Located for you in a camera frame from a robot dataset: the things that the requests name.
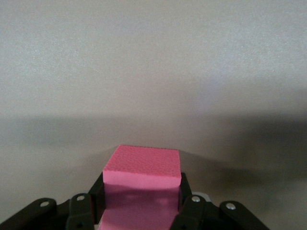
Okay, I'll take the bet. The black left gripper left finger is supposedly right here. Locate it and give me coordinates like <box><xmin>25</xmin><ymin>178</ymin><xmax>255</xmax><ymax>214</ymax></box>
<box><xmin>1</xmin><ymin>172</ymin><xmax>106</xmax><ymax>230</ymax></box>

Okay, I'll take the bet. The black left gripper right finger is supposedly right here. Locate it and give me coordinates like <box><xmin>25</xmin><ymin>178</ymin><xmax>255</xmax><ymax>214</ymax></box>
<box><xmin>169</xmin><ymin>172</ymin><xmax>268</xmax><ymax>230</ymax></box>

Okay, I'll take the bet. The red foam cube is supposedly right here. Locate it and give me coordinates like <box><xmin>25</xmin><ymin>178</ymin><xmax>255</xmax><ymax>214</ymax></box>
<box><xmin>98</xmin><ymin>144</ymin><xmax>182</xmax><ymax>230</ymax></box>

